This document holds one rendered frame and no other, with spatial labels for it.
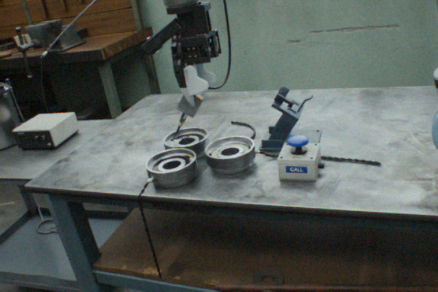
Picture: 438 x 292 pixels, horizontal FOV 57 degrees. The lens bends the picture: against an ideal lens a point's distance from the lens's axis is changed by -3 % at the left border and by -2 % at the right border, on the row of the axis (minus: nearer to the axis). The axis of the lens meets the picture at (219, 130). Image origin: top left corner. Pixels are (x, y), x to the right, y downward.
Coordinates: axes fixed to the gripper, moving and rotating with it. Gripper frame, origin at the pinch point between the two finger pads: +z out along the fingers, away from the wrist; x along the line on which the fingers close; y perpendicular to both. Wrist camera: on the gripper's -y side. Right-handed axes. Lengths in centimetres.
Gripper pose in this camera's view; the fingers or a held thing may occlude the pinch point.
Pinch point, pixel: (191, 98)
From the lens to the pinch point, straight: 90.6
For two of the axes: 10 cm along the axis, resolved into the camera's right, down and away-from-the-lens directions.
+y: 9.3, -0.1, -3.6
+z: 1.6, 9.1, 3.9
